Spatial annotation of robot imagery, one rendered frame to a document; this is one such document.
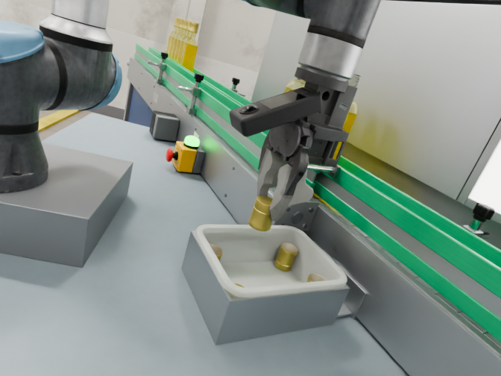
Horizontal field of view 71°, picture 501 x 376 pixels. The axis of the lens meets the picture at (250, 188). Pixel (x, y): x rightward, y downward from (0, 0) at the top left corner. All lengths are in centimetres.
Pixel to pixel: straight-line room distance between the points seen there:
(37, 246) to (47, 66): 27
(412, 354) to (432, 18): 65
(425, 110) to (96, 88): 65
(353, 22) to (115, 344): 49
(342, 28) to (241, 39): 362
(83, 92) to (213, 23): 343
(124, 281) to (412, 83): 70
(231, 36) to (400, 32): 323
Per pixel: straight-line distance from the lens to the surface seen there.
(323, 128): 48
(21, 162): 64
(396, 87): 90
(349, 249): 69
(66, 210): 59
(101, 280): 60
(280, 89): 131
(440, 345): 60
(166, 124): 127
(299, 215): 72
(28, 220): 61
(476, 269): 58
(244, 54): 407
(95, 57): 69
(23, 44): 61
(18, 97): 62
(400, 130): 86
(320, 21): 48
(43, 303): 57
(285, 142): 49
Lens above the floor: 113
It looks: 21 degrees down
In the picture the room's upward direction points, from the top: 17 degrees clockwise
